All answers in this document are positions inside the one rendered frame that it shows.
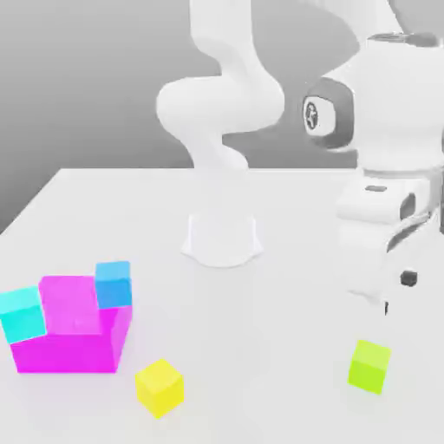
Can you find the small blue cube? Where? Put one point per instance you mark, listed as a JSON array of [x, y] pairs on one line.
[[113, 286]]

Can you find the small lime green cube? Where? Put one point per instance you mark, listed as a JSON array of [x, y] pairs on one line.
[[368, 369]]

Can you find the small yellow cube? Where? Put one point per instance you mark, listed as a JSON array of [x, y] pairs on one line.
[[159, 388]]

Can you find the large magenta box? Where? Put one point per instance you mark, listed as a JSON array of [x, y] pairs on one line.
[[69, 350]]

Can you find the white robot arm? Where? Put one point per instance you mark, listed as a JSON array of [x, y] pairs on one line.
[[222, 104]]

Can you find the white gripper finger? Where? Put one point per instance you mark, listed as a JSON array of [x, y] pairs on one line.
[[373, 298], [408, 278]]

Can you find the small cyan cube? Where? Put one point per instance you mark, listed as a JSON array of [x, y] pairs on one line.
[[22, 315]]

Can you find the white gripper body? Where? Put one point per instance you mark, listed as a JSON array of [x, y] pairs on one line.
[[364, 256]]

